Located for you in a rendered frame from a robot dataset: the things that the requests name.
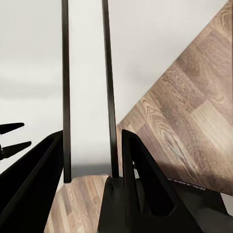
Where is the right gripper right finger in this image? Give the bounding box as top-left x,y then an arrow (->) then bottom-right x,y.
121,130 -> 203,233

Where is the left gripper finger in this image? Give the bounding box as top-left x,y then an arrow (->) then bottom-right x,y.
0,141 -> 32,159
0,122 -> 25,134

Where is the hardback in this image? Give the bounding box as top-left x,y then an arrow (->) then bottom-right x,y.
61,0 -> 119,183

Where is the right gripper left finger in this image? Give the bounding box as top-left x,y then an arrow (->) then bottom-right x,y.
0,130 -> 64,233

